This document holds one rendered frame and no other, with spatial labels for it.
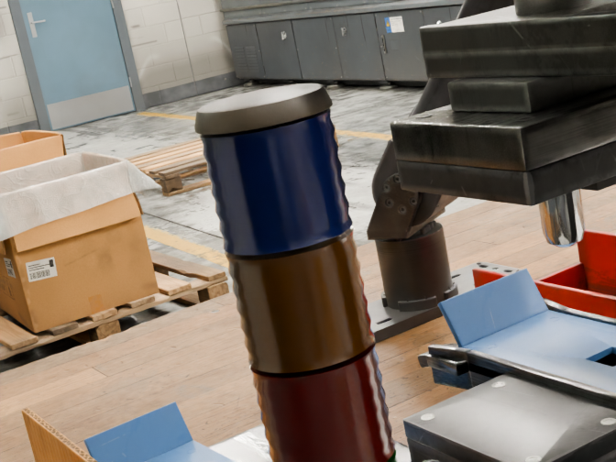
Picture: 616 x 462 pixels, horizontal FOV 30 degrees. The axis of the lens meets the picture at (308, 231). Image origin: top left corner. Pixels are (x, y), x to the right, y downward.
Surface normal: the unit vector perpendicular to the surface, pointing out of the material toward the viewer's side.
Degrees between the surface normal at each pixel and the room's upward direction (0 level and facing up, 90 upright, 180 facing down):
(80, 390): 0
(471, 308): 60
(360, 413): 76
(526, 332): 0
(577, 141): 90
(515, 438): 0
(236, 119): 71
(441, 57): 90
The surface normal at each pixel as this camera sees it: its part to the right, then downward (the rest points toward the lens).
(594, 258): -0.84, 0.29
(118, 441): 0.39, -0.40
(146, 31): 0.46, 0.11
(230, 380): -0.19, -0.95
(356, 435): 0.40, -0.11
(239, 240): -0.56, 0.52
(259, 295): -0.55, 0.06
